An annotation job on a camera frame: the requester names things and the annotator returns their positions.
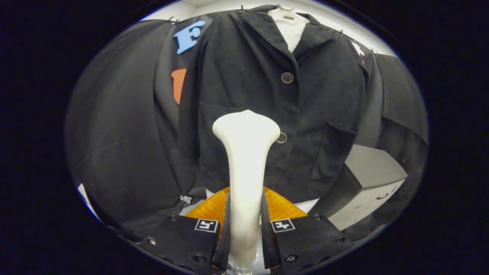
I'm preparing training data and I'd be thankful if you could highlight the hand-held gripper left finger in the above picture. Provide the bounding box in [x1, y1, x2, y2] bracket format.
[134, 187, 232, 272]

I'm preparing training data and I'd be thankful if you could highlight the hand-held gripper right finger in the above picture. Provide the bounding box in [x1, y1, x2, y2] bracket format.
[262, 186, 353, 272]

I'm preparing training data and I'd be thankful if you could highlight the white garment steamer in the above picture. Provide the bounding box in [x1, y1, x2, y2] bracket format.
[212, 110, 281, 274]

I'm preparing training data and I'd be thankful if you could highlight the black suit jacket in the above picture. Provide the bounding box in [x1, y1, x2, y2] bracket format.
[178, 5, 367, 203]

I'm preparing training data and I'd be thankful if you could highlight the grey cabinet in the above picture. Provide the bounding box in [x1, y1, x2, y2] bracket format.
[309, 144, 408, 232]

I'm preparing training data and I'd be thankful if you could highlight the black backdrop cloth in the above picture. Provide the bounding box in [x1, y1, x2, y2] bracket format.
[65, 11, 428, 237]

